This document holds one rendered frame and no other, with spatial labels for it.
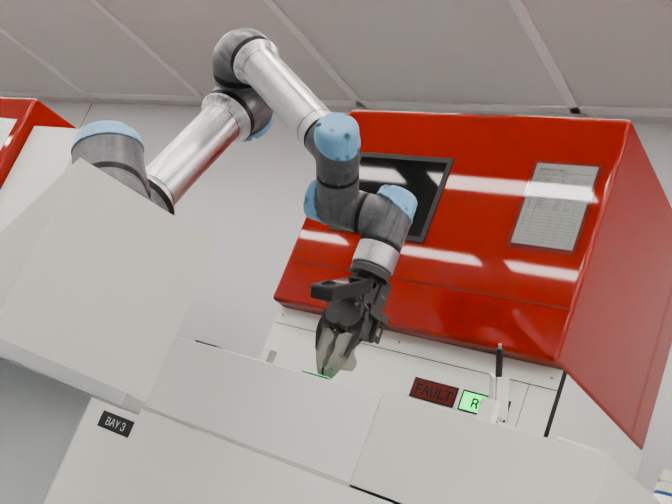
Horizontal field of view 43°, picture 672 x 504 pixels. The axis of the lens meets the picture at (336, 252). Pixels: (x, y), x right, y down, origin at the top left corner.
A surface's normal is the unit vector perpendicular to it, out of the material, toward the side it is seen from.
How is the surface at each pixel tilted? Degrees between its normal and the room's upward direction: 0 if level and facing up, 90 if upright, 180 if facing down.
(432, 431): 90
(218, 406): 90
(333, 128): 64
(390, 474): 90
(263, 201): 90
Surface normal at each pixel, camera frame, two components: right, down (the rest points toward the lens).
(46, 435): 0.71, 0.07
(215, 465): -0.51, -0.43
